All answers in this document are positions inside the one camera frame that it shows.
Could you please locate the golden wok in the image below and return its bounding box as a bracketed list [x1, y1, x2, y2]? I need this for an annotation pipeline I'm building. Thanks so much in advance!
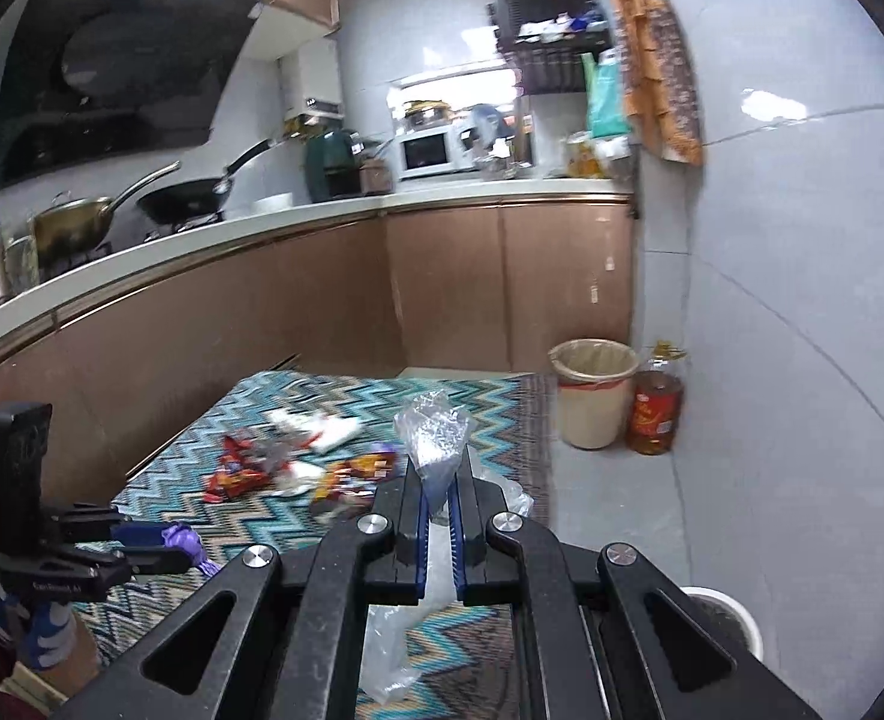
[28, 161, 182, 265]

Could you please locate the cooking oil bottle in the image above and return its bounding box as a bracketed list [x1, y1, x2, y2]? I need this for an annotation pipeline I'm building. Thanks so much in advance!
[625, 340, 687, 457]

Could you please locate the zigzag patterned tablecloth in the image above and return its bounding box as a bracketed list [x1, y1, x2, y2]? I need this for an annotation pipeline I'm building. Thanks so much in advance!
[74, 371, 559, 720]

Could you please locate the blue plastic bag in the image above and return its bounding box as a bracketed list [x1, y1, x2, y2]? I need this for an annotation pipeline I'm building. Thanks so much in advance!
[470, 103, 508, 149]

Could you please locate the white round bucket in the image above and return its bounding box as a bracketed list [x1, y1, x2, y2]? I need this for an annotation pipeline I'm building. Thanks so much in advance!
[676, 586, 766, 665]

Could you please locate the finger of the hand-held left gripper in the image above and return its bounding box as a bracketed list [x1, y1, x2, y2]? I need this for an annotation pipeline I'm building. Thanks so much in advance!
[67, 546, 194, 578]
[46, 502, 182, 547]

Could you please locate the green plastic bag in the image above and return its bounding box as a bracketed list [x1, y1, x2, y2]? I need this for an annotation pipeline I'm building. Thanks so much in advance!
[587, 51, 632, 141]

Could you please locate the clear plastic bag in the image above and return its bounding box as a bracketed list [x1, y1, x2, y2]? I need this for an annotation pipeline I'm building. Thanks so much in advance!
[359, 390, 537, 698]

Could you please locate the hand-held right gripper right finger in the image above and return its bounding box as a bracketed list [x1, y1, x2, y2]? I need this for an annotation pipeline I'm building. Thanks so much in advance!
[446, 457, 825, 720]

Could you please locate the white water heater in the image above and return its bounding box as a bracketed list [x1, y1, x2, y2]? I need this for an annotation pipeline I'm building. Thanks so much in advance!
[294, 37, 343, 119]

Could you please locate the purple scrap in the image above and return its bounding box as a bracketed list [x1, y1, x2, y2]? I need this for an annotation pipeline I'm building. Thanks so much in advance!
[161, 523, 220, 572]

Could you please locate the white crumpled tissue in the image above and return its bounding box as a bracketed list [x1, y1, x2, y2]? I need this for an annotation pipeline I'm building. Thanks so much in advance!
[271, 460, 324, 497]
[264, 406, 362, 456]

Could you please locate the orange snack wrapper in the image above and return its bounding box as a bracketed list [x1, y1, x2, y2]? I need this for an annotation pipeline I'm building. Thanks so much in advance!
[309, 448, 399, 517]

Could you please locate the yellow snack bag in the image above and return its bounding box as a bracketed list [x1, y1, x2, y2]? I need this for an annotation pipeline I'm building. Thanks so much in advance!
[564, 132, 636, 182]

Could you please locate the white microwave oven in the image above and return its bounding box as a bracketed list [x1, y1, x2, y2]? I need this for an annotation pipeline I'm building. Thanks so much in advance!
[397, 125, 482, 182]

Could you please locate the person's left hand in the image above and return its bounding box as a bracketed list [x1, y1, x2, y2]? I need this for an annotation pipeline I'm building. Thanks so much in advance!
[0, 583, 77, 670]

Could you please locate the red snack wrapper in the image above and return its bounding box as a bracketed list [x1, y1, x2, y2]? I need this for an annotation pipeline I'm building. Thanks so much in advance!
[203, 431, 287, 502]

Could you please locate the brown kitchen counter cabinet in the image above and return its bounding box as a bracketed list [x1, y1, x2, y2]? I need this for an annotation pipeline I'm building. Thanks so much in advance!
[0, 191, 636, 533]

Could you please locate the beige trash bin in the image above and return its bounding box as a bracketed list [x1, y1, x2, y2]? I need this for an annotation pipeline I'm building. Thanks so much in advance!
[548, 338, 641, 451]

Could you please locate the black frying pan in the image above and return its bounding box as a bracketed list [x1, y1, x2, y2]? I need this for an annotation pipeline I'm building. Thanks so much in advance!
[136, 138, 275, 226]

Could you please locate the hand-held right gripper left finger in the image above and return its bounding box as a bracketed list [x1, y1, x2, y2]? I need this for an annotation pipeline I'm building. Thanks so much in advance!
[52, 457, 435, 720]

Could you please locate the green kitchen appliance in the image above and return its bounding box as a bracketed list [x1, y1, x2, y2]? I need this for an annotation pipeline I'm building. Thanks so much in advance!
[304, 129, 363, 204]

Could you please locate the orange patterned hanging cloth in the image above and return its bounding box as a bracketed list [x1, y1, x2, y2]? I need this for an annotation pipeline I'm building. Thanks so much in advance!
[602, 0, 706, 167]

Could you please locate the black range hood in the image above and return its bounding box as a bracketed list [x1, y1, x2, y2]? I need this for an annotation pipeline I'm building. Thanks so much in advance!
[0, 0, 264, 190]

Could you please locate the black wall rack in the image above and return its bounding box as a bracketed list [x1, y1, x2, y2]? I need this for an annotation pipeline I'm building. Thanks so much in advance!
[476, 0, 613, 96]

